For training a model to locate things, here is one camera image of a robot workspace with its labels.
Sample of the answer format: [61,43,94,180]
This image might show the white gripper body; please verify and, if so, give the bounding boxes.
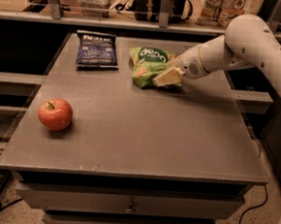
[167,46,208,80]

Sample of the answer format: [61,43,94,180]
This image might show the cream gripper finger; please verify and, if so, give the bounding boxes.
[153,71,184,87]
[162,66,182,77]

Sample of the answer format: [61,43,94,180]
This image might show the green rice chip bag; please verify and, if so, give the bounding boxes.
[129,47,175,88]

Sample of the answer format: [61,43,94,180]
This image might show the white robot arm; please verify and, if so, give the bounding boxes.
[158,15,281,224]

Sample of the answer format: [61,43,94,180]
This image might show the colourful snack bag on shelf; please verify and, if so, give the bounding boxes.
[196,0,264,27]

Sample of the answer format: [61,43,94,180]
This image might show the blue chip bag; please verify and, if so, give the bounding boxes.
[76,30,118,69]

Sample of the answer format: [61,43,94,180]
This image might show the red apple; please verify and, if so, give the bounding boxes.
[38,98,74,131]

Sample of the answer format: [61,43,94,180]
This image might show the grey upper drawer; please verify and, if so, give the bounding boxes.
[16,182,244,220]

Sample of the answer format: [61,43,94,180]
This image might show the grey metal shelf rail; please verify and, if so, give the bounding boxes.
[0,8,281,44]

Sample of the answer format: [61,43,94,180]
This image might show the black cable right floor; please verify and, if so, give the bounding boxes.
[235,183,269,224]

